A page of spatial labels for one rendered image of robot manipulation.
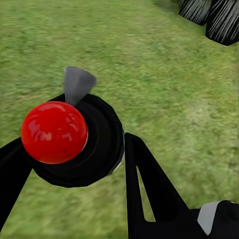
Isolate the pesticide atomizer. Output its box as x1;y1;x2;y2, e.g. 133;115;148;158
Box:
21;66;125;188

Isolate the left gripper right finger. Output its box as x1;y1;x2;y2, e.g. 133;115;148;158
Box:
124;133;209;239

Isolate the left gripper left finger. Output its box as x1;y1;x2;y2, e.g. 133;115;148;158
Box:
0;137;32;232

